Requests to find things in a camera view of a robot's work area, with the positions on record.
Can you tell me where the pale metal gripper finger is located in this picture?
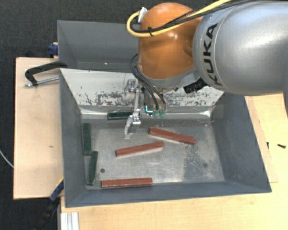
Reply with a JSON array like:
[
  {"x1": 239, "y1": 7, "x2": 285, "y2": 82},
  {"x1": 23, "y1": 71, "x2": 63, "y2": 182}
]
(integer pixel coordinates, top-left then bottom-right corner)
[
  {"x1": 123, "y1": 113, "x2": 142, "y2": 140},
  {"x1": 121, "y1": 79, "x2": 138, "y2": 106}
]

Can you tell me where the dark green flat block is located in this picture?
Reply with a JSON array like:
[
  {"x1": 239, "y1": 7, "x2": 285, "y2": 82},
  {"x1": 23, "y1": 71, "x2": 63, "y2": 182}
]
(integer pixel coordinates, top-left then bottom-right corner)
[
  {"x1": 86, "y1": 150, "x2": 99, "y2": 186},
  {"x1": 107, "y1": 111, "x2": 135, "y2": 121},
  {"x1": 82, "y1": 122, "x2": 93, "y2": 156}
]

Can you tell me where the red-brown flat block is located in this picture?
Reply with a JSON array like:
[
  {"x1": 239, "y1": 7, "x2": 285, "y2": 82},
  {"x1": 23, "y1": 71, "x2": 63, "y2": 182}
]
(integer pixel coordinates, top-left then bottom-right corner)
[
  {"x1": 148, "y1": 126, "x2": 197, "y2": 145},
  {"x1": 100, "y1": 177, "x2": 154, "y2": 189},
  {"x1": 114, "y1": 141, "x2": 165, "y2": 158}
]

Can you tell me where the grey metal bin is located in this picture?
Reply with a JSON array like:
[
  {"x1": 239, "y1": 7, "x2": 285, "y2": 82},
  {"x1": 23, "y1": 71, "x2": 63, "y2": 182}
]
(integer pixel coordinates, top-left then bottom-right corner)
[{"x1": 56, "y1": 20, "x2": 272, "y2": 208}]

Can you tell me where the pale wood flat board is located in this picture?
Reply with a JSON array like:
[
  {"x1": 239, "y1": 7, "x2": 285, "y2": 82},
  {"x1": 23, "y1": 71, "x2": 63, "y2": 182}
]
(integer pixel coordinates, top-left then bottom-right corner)
[{"x1": 13, "y1": 57, "x2": 65, "y2": 200}]

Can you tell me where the black cylinder on white bracket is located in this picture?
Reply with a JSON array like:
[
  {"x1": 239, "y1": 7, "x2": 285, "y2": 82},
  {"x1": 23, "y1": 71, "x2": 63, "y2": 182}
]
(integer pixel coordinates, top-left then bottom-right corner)
[{"x1": 183, "y1": 77, "x2": 207, "y2": 94}]

